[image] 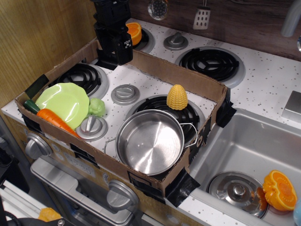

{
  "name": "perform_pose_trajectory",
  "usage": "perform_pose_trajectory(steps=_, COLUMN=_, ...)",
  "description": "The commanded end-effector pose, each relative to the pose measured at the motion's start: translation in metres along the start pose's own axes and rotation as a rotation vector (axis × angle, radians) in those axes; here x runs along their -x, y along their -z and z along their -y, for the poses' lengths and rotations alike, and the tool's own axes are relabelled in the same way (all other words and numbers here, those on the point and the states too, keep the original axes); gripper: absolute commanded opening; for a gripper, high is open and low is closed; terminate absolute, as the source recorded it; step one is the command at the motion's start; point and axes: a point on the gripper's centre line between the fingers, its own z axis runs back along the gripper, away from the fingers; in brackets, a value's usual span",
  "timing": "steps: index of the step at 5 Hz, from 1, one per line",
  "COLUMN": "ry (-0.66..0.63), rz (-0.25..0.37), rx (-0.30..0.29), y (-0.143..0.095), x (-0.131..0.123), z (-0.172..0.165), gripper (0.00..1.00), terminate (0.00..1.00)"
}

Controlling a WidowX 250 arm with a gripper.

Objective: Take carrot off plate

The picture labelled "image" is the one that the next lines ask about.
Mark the hanging steel slotted spatula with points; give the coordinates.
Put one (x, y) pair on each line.
(202, 16)

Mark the orange toy carrot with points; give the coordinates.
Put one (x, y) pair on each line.
(49, 116)

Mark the light green plastic plate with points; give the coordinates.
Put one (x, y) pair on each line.
(67, 100)

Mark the grey stove knob back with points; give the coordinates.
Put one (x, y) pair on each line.
(175, 42)

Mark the hanging steel strainer ladle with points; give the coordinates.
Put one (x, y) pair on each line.
(158, 9)

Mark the grey stove knob front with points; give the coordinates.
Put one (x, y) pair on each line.
(92, 128)

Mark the grey oven knob left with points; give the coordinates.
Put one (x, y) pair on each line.
(37, 147)

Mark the grey stove knob centre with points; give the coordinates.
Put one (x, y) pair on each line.
(125, 94)

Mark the black back right burner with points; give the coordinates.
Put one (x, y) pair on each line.
(216, 63)

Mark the brown cardboard fence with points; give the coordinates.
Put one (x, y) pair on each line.
(176, 185)

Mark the orange pepper half in sink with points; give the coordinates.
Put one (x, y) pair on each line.
(279, 191)

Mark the silver oven door handle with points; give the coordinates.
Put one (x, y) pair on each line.
(83, 193)

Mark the orange object bottom left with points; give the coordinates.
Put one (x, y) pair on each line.
(48, 214)

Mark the black front left burner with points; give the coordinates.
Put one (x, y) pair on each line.
(90, 77)

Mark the orange pepper half on stove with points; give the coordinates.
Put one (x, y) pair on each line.
(135, 31)

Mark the stainless steel pot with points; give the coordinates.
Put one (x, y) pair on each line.
(150, 142)

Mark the black front right burner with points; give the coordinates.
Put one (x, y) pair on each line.
(190, 114)

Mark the black back left burner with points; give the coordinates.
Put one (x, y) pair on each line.
(147, 42)

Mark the grey oven knob right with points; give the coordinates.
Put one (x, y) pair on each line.
(120, 196)

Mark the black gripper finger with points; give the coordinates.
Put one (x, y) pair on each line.
(124, 48)
(106, 57)

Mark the green toy broccoli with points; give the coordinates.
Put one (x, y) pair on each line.
(96, 107)

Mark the silver faucet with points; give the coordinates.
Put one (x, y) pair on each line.
(292, 19)

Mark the grey stove knob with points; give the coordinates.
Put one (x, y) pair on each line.
(125, 94)
(175, 42)
(92, 128)

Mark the grey oven knob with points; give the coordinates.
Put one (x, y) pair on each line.
(37, 147)
(120, 196)

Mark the steel pot lid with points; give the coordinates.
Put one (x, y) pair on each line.
(240, 190)

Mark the yellow toy corn cob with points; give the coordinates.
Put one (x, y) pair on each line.
(177, 98)

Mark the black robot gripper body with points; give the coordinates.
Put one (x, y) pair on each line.
(111, 17)

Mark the black burner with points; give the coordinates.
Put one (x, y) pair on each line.
(90, 77)
(147, 42)
(216, 63)
(190, 114)

